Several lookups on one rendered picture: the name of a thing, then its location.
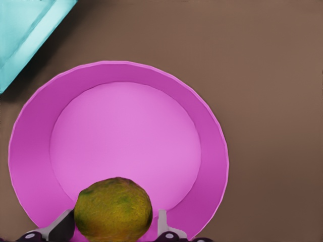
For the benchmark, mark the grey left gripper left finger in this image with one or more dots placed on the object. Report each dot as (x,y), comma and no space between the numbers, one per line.
(60,226)

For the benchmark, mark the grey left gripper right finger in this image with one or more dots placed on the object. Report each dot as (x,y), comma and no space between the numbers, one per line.
(164,227)

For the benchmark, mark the greenish orange fruit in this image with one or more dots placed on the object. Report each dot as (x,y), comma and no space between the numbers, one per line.
(113,209)

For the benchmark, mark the pink round plate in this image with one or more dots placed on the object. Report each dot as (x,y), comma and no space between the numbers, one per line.
(121,133)

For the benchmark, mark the light blue tray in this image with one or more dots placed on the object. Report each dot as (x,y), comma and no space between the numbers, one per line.
(22,32)

